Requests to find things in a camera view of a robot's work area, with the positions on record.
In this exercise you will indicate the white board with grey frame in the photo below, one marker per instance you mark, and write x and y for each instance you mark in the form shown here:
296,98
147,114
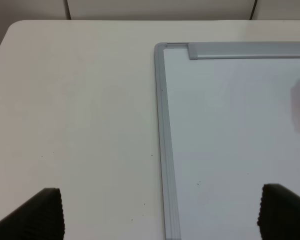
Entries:
229,123

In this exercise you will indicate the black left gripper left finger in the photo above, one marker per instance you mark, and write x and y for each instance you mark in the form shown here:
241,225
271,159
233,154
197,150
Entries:
39,218

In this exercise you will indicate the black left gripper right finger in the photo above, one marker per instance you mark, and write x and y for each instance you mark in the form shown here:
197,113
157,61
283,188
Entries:
279,213

